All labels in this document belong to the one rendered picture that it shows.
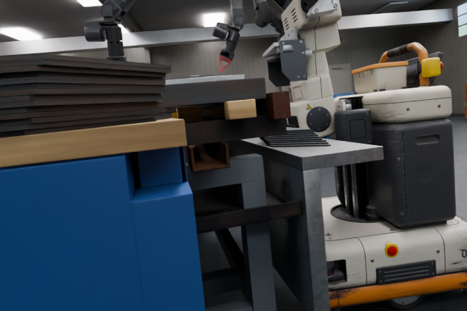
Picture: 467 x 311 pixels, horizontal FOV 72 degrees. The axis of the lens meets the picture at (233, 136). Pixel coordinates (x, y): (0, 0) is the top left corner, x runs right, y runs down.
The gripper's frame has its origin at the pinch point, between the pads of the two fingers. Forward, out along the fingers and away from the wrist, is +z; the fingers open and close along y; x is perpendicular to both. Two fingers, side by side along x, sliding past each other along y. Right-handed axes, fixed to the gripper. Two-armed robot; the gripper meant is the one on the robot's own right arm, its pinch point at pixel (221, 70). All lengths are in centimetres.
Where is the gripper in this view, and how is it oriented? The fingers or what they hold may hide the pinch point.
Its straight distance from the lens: 160.3
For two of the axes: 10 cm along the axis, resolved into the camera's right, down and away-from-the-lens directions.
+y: 1.0, 0.8, -9.9
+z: -3.4, 9.4, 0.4
